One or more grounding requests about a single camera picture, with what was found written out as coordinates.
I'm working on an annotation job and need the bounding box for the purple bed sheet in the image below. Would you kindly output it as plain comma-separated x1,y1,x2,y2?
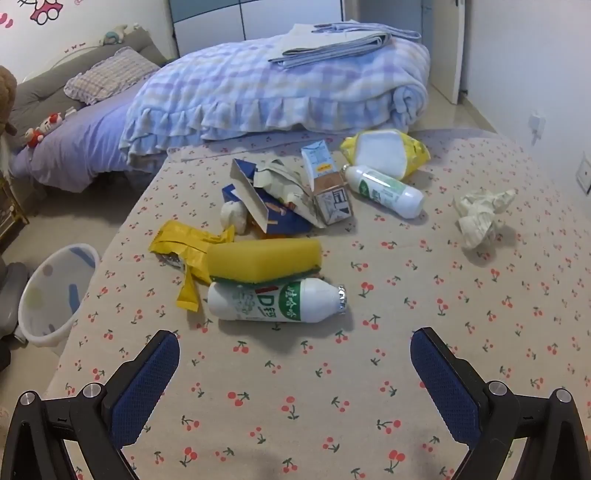
10,99,167,193

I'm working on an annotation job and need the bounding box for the blue plaid ruffled blanket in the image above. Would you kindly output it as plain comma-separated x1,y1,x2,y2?
119,34,431,168

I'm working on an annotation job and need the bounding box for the cherry print bed sheet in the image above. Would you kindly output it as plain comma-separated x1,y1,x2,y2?
44,129,591,480

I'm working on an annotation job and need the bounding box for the brown teddy bear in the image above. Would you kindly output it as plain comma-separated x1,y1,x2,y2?
0,65,18,136

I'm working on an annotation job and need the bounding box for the plaid pillow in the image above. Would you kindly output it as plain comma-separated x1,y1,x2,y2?
64,47,160,105

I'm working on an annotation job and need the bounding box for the wall switch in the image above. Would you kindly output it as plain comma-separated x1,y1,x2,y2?
575,154,591,193

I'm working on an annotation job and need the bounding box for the white dotted trash bin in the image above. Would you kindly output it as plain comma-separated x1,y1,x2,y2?
18,243,101,348

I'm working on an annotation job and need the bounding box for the grey chair base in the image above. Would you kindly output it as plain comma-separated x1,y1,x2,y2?
0,262,29,342

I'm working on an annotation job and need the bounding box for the white wall charger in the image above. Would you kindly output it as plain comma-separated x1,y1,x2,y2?
527,110,546,143

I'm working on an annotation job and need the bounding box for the white bottle with foil cap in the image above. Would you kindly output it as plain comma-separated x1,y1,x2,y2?
207,278,348,322

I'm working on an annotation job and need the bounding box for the cream paper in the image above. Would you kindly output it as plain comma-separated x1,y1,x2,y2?
454,188,517,250

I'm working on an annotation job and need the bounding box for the yellow wet wipes pack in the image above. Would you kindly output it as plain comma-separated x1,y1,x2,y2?
340,130,431,181

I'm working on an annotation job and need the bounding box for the grey padded headboard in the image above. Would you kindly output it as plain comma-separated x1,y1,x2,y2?
9,27,171,139

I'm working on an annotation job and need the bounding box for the white bottle with green label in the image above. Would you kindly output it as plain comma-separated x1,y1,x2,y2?
342,165,424,219

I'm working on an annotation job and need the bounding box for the yellow sponge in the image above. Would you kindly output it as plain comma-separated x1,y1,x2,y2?
206,238,324,282

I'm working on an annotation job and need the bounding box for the cartoon cat wall sticker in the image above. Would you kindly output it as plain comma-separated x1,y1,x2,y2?
28,0,70,25

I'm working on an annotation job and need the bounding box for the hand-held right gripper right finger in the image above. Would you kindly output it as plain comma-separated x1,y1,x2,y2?
410,327,591,480

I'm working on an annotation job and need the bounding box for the blue and brown drink carton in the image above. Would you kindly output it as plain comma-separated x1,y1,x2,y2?
301,141,354,225

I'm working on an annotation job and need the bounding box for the cream paper bag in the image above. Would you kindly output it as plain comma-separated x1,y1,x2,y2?
253,158,326,229

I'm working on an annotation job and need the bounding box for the white crumpled tissue ball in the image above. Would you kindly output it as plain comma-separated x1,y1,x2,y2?
220,200,250,232

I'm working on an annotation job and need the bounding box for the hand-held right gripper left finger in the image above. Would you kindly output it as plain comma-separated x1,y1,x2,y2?
0,329,181,480

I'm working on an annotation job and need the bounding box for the white door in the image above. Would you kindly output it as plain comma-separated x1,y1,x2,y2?
431,0,465,106

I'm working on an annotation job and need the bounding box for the yellow torn wrapper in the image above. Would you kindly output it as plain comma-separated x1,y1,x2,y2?
148,220,236,313

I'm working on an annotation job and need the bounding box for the golden rack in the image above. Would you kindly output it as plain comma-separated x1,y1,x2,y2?
0,171,29,241

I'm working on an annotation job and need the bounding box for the blue wardrobe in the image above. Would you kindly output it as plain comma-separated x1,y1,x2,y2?
167,0,345,58

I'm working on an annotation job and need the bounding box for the folded striped sheet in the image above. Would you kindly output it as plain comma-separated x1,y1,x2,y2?
269,20,422,70

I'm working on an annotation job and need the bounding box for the blue cardboard box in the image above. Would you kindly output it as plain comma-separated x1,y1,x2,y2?
222,158,315,238

